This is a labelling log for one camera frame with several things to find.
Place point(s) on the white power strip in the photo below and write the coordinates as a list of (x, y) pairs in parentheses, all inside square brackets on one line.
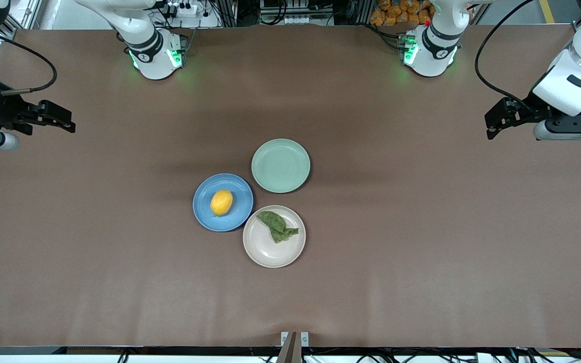
[(185, 7)]

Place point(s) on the bag of orange snacks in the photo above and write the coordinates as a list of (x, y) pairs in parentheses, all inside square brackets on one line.
[(396, 12)]

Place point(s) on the green lettuce leaf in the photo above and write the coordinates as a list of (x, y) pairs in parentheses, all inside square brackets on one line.
[(279, 229)]

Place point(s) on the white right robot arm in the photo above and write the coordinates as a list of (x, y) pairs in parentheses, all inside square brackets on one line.
[(154, 60)]

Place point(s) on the black aluminium frame profile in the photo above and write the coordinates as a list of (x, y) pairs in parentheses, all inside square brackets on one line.
[(226, 11)]

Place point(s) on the green plate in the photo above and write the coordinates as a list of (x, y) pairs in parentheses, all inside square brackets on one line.
[(280, 166)]

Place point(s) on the blue plate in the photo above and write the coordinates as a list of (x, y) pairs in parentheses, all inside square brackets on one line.
[(237, 217)]

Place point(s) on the metal table edge bracket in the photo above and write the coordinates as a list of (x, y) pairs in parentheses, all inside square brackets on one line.
[(304, 339)]

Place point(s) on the beige plate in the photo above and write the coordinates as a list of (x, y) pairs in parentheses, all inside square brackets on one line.
[(270, 249)]

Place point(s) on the yellow lemon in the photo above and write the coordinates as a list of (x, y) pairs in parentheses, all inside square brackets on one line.
[(221, 202)]

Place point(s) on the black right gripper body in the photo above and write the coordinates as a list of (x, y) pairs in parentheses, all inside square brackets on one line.
[(4, 109)]

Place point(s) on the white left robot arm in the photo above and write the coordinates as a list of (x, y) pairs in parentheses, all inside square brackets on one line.
[(434, 55)]

